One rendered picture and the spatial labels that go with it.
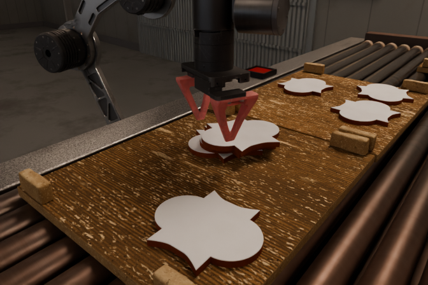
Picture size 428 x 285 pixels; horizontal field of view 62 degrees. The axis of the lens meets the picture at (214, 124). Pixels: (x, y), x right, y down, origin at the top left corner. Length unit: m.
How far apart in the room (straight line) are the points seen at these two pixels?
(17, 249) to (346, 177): 0.43
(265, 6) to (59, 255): 0.38
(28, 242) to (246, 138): 0.33
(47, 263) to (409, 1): 3.20
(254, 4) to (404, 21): 2.96
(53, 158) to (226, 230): 0.36
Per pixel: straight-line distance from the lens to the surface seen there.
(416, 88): 1.00
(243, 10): 0.47
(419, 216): 0.54
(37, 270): 0.45
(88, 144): 0.69
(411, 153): 0.70
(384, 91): 0.94
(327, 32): 3.68
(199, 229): 0.41
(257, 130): 0.59
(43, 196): 0.50
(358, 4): 3.53
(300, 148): 0.61
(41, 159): 0.67
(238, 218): 0.42
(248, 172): 0.53
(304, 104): 0.81
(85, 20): 1.71
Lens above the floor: 1.21
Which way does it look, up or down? 23 degrees down
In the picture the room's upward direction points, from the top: straight up
